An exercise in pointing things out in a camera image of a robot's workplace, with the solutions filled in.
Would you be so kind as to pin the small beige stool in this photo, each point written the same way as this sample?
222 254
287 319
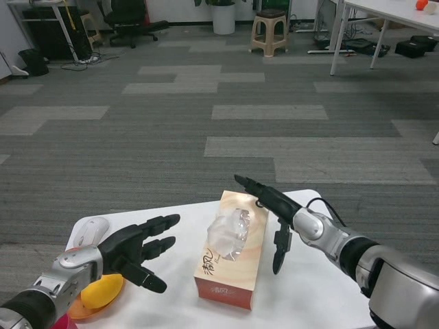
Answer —
91 31

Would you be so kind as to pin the black office chair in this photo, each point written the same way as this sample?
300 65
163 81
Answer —
127 15

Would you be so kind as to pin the black cabinet under desk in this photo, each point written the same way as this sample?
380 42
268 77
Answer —
41 41

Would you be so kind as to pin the white room divider panel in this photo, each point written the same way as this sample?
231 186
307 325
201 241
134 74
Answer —
10 66

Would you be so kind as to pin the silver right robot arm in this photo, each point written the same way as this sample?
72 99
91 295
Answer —
401 284

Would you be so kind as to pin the orange plastic plate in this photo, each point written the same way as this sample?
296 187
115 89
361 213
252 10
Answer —
79 311

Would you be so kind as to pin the yellow hanging strip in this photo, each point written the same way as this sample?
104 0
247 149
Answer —
71 17

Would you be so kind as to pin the white computer mouse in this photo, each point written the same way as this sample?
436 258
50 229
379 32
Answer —
91 229

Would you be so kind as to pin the white desk with monitor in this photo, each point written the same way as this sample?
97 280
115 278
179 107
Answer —
58 20

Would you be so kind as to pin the black hard case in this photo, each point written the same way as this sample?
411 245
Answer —
415 47

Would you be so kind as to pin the large white table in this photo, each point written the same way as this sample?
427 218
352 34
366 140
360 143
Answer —
384 10

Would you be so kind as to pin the black trash bin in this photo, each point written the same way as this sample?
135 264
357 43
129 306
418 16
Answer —
33 62

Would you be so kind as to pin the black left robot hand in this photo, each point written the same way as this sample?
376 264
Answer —
123 246

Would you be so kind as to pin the orange ball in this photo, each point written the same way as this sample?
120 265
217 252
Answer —
420 5

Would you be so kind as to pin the green black cabinet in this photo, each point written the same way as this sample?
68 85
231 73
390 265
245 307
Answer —
274 4

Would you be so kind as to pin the white power strip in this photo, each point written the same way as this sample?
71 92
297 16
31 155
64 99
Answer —
88 59

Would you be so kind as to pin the green potted plant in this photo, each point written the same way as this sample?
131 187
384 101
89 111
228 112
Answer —
219 2

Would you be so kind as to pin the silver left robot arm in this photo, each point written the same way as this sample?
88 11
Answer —
68 267

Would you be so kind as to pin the white standing desk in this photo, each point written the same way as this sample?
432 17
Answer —
319 52

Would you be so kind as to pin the beige plastic stool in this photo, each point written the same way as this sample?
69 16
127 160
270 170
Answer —
268 39

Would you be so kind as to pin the black equipment bag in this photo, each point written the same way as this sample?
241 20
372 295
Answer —
365 47

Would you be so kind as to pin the white plant pot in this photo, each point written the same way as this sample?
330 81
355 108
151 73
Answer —
223 18

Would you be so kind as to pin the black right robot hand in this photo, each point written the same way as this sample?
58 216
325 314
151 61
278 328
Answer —
278 202

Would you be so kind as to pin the white round object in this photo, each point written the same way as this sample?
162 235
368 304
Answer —
430 8

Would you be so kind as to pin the orange beige tissue box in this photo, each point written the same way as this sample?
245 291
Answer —
223 291

